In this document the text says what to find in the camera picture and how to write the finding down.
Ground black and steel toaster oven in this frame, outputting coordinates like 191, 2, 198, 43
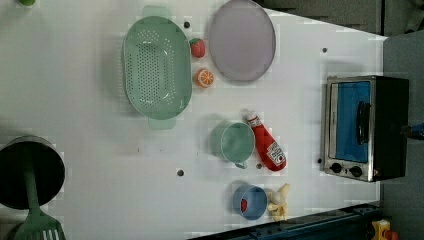
323, 75, 409, 182

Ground green slotted spatula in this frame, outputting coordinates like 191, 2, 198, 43
13, 158, 66, 240

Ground toy orange half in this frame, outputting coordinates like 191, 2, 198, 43
194, 68, 215, 88

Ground toy peeled banana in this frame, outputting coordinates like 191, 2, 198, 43
266, 183, 291, 222

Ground small green object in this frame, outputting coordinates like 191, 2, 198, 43
18, 0, 36, 7

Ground green plastic cup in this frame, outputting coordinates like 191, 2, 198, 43
209, 120, 255, 169

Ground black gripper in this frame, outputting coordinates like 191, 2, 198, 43
401, 123, 424, 140

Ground red ketchup bottle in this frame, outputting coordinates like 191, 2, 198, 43
245, 112, 286, 172

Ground black utensil holder pot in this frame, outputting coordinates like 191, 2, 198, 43
0, 135, 65, 210

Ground toy strawberry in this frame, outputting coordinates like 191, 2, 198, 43
189, 38, 206, 58

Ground lavender round plate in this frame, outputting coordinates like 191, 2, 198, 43
209, 0, 276, 81

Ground small red toy in cup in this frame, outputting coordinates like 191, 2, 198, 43
241, 199, 248, 212

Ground green perforated colander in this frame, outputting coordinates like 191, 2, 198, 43
122, 5, 192, 130

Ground blue plastic cup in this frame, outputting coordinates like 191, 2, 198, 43
232, 184, 268, 221

